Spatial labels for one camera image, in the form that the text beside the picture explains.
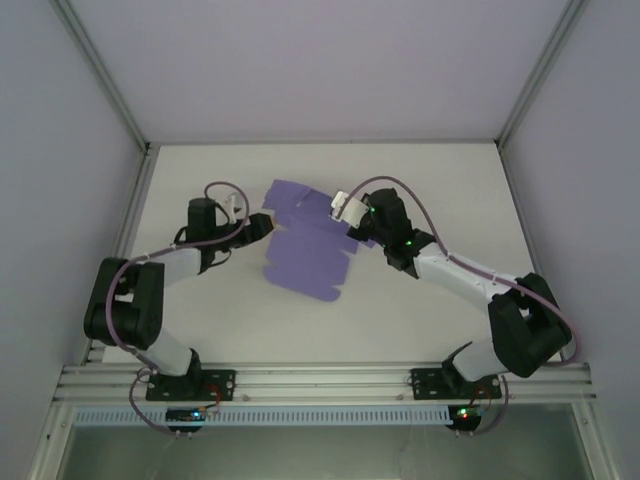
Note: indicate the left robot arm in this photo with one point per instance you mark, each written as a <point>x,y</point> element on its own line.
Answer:
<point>170,355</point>

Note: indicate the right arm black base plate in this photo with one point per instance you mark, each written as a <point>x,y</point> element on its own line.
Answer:
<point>425,382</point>

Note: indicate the aluminium table rail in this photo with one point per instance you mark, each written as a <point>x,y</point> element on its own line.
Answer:
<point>132,225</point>
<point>530,225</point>

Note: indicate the left aluminium table rail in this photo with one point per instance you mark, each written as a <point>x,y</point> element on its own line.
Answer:
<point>132,225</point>

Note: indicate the right circuit board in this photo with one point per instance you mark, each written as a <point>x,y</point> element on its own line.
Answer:
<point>465,415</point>

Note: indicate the left aluminium frame post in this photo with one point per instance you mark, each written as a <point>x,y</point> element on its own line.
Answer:
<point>105,75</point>

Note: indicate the right aluminium table rail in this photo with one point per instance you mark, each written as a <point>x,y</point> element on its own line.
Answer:
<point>530,225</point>

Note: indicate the purple cloth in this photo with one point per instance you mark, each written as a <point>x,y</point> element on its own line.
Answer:
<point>305,260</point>

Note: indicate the aluminium frame post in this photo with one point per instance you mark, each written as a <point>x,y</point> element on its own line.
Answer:
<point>105,75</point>
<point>542,75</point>

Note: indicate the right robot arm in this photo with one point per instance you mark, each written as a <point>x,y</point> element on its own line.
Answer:
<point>460,275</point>

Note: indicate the left circuit board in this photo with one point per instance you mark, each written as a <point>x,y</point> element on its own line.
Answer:
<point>182,415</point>

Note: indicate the aluminium mounting rail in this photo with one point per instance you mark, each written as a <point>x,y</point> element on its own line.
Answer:
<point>320,382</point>

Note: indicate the circuit board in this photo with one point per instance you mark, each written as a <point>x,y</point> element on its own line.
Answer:
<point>465,415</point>
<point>182,415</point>

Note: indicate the right aluminium frame post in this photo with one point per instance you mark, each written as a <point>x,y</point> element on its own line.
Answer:
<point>542,75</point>

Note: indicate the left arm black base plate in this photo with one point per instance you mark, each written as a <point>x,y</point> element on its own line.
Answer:
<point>220,382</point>

